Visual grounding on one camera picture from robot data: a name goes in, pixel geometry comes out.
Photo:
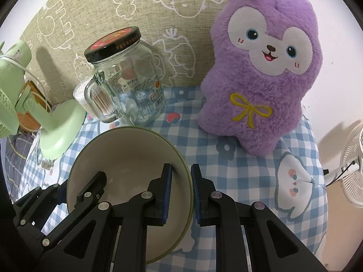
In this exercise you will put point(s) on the purple plush bunny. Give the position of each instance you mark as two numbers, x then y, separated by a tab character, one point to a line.
255	96

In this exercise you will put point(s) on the green printed mat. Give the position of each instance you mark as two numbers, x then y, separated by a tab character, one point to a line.
85	5

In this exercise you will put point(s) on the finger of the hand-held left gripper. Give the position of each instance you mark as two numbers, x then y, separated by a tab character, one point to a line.
93	187
61	194

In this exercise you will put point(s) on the blue checked tablecloth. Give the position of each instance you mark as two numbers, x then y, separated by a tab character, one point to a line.
241	175

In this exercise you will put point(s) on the grey striped bedding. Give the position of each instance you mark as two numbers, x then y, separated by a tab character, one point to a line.
17	153

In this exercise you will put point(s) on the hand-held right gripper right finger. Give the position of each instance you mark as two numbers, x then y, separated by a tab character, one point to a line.
195	192

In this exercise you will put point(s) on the white standing fan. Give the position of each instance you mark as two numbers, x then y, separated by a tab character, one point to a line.
351	153

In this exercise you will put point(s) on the green desk fan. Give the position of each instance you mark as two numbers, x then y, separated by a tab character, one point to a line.
59	124

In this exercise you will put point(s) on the cream bowl with blue flowers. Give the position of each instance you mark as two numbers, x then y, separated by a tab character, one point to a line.
127	161

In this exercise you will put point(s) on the glass jar with black lid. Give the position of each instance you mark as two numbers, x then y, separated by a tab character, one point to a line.
133	76

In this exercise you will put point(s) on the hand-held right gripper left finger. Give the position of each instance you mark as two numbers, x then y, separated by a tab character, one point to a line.
167	192

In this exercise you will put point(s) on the clear cotton swab container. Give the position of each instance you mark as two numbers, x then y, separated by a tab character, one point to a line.
80	95

